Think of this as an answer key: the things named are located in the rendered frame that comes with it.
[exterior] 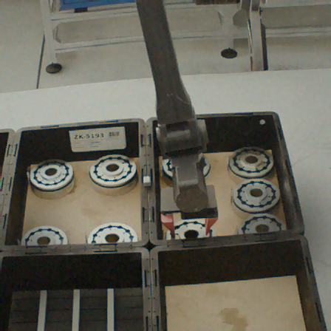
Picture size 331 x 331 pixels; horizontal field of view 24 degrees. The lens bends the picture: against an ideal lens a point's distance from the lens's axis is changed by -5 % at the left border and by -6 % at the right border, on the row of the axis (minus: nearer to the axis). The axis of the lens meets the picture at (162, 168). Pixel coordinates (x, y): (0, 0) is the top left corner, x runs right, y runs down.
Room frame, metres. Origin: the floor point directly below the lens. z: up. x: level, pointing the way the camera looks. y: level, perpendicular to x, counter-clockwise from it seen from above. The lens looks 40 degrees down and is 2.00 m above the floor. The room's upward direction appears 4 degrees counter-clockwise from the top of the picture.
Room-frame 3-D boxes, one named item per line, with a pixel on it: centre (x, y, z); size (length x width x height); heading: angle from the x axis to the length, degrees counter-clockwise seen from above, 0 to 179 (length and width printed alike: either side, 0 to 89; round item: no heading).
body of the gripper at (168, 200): (1.15, -0.05, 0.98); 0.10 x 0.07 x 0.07; 90
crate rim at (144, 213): (1.27, 0.18, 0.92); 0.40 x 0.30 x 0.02; 179
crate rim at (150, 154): (1.26, -0.12, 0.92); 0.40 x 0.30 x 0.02; 179
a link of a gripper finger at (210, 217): (1.16, -0.06, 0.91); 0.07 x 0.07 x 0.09; 0
